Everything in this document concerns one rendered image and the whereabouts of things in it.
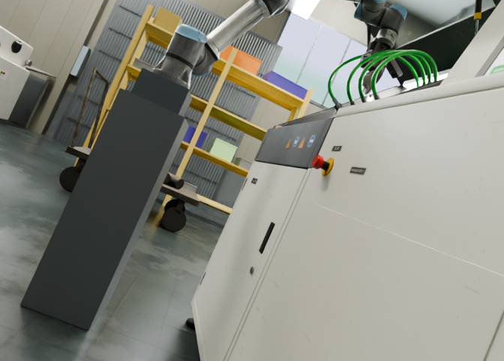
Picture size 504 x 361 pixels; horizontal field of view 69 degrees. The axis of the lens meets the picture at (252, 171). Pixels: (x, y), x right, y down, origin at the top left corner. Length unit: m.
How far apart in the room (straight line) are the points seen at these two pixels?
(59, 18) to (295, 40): 4.35
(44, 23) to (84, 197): 6.79
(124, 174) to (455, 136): 1.01
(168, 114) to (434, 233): 0.96
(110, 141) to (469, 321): 1.13
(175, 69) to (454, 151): 1.02
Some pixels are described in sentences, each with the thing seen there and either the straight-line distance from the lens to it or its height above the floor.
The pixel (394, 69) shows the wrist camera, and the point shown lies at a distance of 1.59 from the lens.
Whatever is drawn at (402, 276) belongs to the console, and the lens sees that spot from 0.60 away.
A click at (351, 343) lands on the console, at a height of 0.51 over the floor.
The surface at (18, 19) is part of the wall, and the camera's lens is 8.21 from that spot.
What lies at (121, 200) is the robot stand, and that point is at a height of 0.45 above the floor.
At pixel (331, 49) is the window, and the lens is 7.69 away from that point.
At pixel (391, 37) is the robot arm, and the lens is 1.59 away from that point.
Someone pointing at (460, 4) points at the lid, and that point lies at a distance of 1.66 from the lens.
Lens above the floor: 0.68
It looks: 2 degrees up
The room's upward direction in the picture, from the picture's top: 24 degrees clockwise
